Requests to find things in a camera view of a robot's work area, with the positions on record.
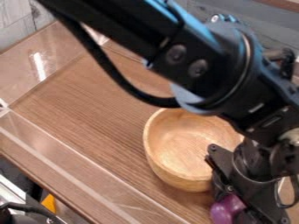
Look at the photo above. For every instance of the brown wooden bowl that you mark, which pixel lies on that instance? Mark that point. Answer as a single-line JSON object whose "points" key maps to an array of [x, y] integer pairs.
{"points": [[177, 139]]}

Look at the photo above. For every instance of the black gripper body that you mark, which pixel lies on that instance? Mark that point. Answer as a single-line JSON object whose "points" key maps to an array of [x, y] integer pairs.
{"points": [[261, 170]]}

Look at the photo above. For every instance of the clear acrylic front wall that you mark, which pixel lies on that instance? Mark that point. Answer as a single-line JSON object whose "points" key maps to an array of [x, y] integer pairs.
{"points": [[80, 183]]}

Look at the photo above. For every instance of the purple toy eggplant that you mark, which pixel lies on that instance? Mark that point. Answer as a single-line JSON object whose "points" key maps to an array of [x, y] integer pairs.
{"points": [[226, 209]]}

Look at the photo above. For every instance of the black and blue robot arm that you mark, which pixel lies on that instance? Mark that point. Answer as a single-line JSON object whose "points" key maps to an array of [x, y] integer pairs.
{"points": [[225, 76]]}

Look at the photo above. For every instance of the yellow and black equipment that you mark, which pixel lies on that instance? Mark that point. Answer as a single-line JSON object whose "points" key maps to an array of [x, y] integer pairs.
{"points": [[56, 207]]}

